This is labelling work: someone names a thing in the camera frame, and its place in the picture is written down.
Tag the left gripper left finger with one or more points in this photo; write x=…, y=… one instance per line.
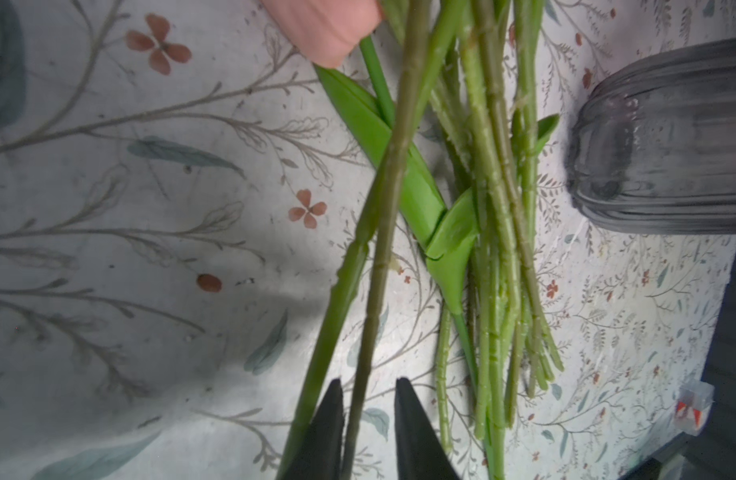
x=321, y=454

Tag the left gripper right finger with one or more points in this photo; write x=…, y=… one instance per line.
x=420, y=454

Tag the bundle of artificial flowers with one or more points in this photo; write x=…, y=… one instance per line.
x=444, y=106

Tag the pink glass vase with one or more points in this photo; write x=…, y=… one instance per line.
x=653, y=150

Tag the small clear red plastic piece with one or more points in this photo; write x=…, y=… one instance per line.
x=693, y=407

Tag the floral patterned table mat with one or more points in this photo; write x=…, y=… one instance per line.
x=176, y=196

